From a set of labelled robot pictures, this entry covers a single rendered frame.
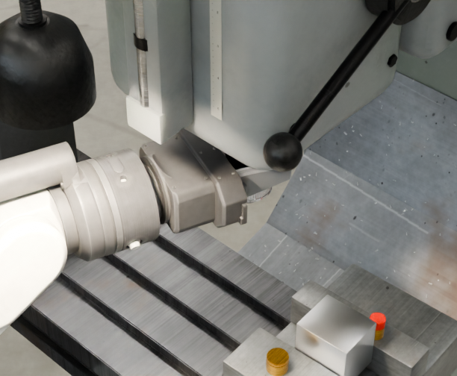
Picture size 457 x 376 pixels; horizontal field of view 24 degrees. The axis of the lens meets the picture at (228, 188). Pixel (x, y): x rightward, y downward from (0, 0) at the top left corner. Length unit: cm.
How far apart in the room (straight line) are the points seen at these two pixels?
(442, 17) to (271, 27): 21
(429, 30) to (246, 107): 20
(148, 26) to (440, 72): 59
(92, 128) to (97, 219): 214
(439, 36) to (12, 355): 171
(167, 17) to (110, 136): 223
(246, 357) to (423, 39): 36
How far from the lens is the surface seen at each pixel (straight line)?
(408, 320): 119
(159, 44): 83
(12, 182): 93
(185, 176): 98
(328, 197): 142
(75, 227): 95
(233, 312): 128
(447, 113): 135
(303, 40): 82
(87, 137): 305
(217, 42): 83
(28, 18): 71
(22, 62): 70
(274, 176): 101
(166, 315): 128
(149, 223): 96
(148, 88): 86
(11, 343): 254
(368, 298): 121
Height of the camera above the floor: 190
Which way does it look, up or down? 42 degrees down
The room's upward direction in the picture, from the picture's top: straight up
